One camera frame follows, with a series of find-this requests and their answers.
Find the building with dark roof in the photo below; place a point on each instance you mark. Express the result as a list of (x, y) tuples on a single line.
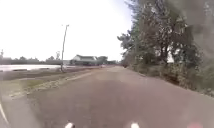
[(83, 60)]

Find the row of trees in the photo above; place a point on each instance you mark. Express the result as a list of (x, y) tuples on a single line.
[(168, 40)]

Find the pale water surface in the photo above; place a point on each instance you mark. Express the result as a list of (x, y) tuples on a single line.
[(25, 67)]

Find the street lamp pole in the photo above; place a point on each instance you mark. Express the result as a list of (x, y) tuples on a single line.
[(63, 46)]

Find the reddish asphalt path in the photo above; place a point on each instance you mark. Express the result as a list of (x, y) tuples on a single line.
[(115, 96)]

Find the grass verge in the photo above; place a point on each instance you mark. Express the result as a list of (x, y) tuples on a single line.
[(38, 81)]

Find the distant tree line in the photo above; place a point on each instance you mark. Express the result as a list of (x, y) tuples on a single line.
[(25, 60)]

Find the robot's own part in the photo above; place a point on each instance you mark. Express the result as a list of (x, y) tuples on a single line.
[(135, 125), (69, 125)]

